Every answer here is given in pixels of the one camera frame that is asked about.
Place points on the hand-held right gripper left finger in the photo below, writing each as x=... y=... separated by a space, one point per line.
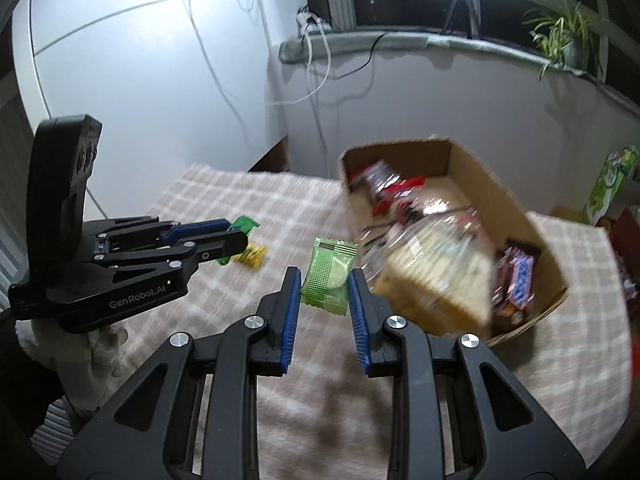
x=290 y=320

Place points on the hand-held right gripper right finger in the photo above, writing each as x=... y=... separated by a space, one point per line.
x=357 y=320

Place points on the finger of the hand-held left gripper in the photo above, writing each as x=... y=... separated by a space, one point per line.
x=220 y=246
x=200 y=229

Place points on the small green candy packet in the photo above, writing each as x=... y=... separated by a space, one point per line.
x=246 y=223

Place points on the green square snack packet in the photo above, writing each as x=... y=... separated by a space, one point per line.
x=327 y=275

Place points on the yellow bread packet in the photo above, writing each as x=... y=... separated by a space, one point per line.
x=430 y=275

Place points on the brown snack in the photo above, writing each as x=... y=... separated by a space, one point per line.
x=402 y=210

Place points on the brown chocolate bar blue lettering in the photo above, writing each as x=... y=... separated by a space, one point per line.
x=522 y=280

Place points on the cardboard box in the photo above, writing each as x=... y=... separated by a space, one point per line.
x=470 y=170

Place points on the person's left hand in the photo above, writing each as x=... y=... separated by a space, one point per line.
x=95 y=360

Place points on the small yellow candy packet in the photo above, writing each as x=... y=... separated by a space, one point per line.
x=252 y=256

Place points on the pink checked tablecloth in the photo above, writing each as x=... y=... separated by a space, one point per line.
x=175 y=200

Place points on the dark red snack packet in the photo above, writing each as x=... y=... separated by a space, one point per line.
x=381 y=178

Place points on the white cabinet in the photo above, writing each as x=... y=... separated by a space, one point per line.
x=150 y=85

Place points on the dark brown snack packet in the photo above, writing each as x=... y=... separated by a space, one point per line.
x=510 y=313
x=525 y=249

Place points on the white power strip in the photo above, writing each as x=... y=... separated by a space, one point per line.
x=312 y=21

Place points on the red box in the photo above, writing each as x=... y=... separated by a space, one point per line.
x=627 y=227

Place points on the green carton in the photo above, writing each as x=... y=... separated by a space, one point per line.
x=610 y=185

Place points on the dark window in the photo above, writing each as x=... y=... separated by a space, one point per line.
x=400 y=0

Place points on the black tripod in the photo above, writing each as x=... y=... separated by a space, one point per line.
x=460 y=5

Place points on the potted spider plant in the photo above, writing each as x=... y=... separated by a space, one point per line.
x=565 y=30

